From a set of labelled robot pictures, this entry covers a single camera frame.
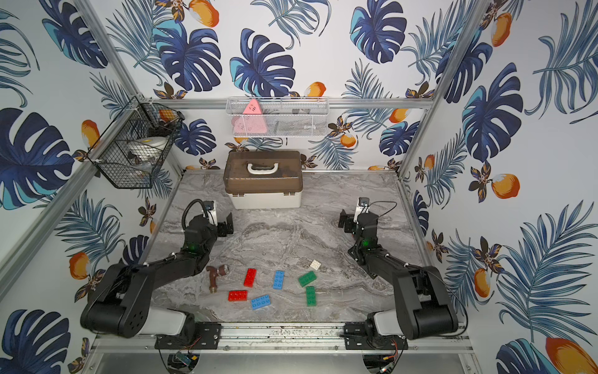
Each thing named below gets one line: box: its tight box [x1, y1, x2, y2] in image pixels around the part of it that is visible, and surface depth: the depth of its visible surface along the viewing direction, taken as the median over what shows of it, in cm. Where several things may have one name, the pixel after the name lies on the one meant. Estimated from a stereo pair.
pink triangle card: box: [231, 98, 268, 135], surface depth 92 cm
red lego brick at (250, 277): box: [243, 268, 257, 288], surface depth 87 cm
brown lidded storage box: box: [223, 150, 303, 209], surface depth 99 cm
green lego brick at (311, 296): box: [306, 285, 317, 307], surface depth 84 cm
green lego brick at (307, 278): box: [298, 270, 317, 288], surface depth 87 cm
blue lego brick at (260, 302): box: [250, 294, 272, 311], surface depth 83 cm
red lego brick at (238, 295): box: [228, 289, 249, 302], surface depth 83 cm
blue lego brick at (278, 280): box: [272, 270, 285, 290], surface depth 87 cm
